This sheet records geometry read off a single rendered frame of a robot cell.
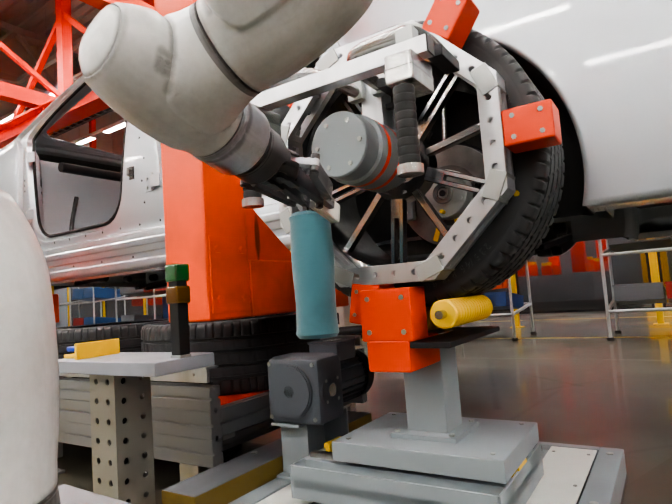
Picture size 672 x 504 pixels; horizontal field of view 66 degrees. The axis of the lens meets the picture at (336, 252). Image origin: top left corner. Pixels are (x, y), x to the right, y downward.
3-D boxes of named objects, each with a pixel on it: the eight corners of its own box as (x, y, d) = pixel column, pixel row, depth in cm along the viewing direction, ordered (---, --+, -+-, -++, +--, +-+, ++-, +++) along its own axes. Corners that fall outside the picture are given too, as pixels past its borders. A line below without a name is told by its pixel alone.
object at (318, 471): (544, 478, 125) (540, 437, 126) (505, 544, 95) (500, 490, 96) (366, 456, 152) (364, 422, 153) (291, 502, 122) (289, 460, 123)
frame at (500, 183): (525, 274, 99) (498, 3, 103) (517, 274, 93) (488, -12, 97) (299, 291, 128) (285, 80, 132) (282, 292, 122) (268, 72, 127)
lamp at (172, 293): (191, 302, 117) (190, 285, 117) (177, 303, 114) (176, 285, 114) (179, 303, 119) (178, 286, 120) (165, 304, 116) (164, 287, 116)
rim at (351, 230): (558, 97, 120) (377, 74, 147) (537, 64, 100) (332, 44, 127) (494, 301, 127) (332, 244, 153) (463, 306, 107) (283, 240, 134)
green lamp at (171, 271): (190, 280, 118) (189, 263, 118) (176, 281, 114) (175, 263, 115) (178, 282, 120) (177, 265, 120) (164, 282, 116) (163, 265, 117)
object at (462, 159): (503, 244, 155) (501, 139, 156) (496, 243, 148) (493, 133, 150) (406, 248, 172) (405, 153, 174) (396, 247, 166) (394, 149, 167)
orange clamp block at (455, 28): (460, 53, 108) (481, 11, 106) (447, 39, 102) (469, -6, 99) (433, 43, 112) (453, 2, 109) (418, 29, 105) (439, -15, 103)
